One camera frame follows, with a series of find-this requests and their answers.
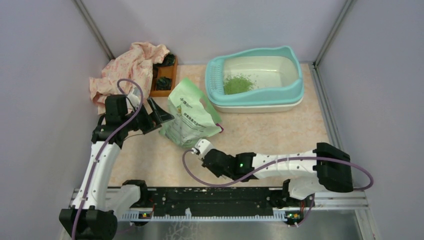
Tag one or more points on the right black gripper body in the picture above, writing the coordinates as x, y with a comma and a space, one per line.
218, 174

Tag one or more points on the green litter bag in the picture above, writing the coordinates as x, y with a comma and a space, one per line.
194, 116

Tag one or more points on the purple plastic scoop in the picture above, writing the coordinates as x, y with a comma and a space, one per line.
221, 128

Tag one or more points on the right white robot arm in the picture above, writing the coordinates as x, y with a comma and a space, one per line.
324, 168

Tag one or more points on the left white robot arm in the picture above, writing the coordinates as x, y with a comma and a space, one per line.
91, 216

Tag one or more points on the green litter pile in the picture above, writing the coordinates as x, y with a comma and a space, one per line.
236, 84

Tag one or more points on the teal litter box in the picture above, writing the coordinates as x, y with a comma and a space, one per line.
276, 71

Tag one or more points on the dark plant near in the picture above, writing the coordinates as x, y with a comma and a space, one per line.
163, 84

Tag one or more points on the dark plant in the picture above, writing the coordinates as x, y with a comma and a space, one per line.
169, 60
163, 84

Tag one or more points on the wooden tray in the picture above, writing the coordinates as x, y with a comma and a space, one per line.
158, 71

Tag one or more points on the pink patterned cloth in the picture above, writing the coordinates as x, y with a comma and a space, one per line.
136, 64

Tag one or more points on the dark plant far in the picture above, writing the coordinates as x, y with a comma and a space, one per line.
169, 60

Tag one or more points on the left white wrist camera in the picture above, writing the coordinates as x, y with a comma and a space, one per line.
134, 98

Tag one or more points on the white slotted cable duct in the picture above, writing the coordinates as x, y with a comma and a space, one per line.
135, 216

